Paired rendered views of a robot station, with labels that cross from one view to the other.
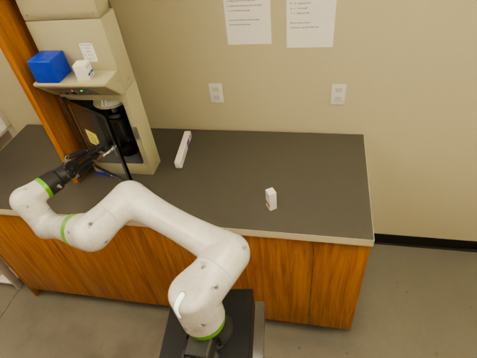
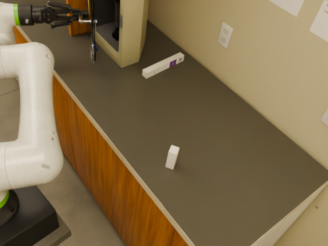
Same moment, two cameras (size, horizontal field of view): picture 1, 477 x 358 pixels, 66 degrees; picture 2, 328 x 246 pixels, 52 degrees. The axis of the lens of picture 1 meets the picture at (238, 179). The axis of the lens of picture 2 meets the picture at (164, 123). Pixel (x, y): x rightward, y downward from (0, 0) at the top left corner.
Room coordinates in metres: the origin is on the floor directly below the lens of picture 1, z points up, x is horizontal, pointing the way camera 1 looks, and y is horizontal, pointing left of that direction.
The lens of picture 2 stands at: (0.38, -0.48, 2.03)
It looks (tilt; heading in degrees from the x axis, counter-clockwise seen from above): 47 degrees down; 29
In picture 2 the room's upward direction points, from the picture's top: 10 degrees clockwise
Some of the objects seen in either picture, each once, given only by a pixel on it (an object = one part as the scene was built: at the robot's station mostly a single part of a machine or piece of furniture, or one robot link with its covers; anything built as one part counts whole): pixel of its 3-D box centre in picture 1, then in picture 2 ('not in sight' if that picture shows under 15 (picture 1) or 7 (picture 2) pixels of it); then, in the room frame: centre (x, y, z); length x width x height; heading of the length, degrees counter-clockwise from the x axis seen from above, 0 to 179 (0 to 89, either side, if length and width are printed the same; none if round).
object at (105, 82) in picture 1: (79, 88); not in sight; (1.41, 0.59, 1.46); 0.32 x 0.11 x 0.10; 75
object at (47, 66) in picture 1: (50, 66); not in sight; (1.44, 0.68, 1.56); 0.10 x 0.10 x 0.09; 75
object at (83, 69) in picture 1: (83, 69); not in sight; (1.40, 0.55, 1.54); 0.05 x 0.05 x 0.06; 83
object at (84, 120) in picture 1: (98, 143); (90, 10); (1.40, 0.61, 1.19); 0.30 x 0.01 x 0.40; 49
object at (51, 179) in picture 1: (52, 182); (27, 15); (1.15, 0.75, 1.20); 0.12 x 0.06 x 0.09; 49
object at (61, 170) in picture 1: (67, 171); (44, 14); (1.21, 0.70, 1.20); 0.09 x 0.07 x 0.08; 139
